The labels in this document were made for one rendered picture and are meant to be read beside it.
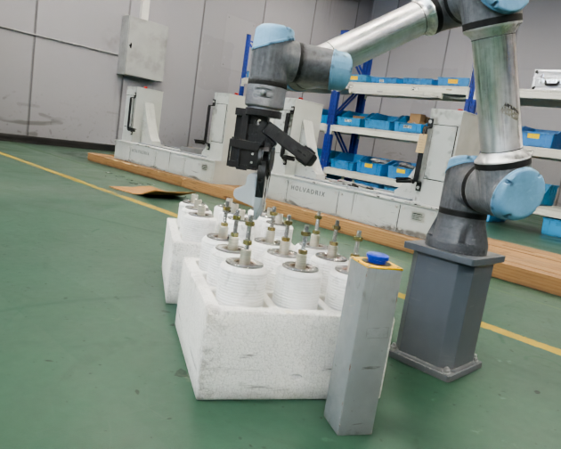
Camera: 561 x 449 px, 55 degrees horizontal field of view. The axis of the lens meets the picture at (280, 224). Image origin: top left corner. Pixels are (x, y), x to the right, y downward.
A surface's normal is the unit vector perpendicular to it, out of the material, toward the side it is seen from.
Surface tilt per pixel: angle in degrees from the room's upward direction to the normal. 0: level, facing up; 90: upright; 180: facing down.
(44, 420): 0
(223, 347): 90
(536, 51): 90
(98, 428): 0
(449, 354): 90
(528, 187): 97
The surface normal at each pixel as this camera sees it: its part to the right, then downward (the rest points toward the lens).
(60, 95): 0.70, 0.22
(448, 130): -0.70, 0.00
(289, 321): 0.29, 0.19
